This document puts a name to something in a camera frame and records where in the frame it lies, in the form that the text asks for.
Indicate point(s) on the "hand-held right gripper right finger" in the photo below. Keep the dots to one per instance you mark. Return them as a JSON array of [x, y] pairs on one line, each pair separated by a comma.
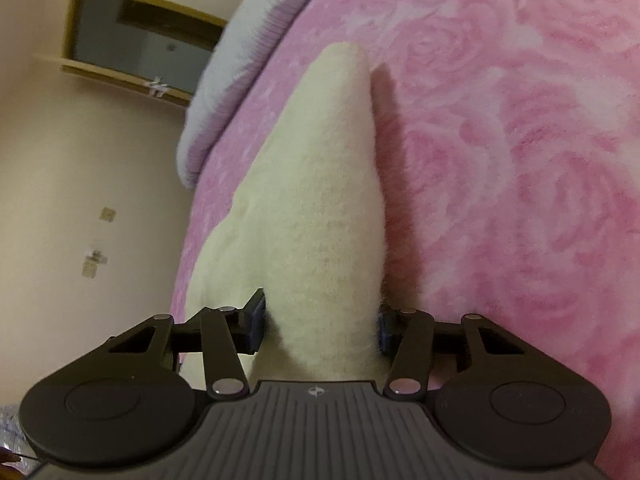
[[385, 336]]

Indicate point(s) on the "wooden door frame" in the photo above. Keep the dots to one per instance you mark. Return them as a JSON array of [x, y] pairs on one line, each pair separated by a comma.
[[135, 40]]

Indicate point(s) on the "cream striped knit sweater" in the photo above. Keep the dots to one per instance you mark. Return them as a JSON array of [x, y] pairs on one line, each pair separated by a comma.
[[320, 200]]

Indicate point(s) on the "lavender grey quilt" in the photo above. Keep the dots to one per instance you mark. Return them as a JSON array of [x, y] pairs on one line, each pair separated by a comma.
[[225, 70]]

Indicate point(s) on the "clear plastic bag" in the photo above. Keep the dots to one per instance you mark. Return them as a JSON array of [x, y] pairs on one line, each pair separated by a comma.
[[7, 430]]

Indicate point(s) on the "pink floral bed sheet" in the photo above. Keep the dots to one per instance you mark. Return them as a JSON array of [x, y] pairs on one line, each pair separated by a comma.
[[500, 135]]

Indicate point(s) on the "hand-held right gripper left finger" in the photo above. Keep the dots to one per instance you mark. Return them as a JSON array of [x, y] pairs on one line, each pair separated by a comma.
[[257, 327]]

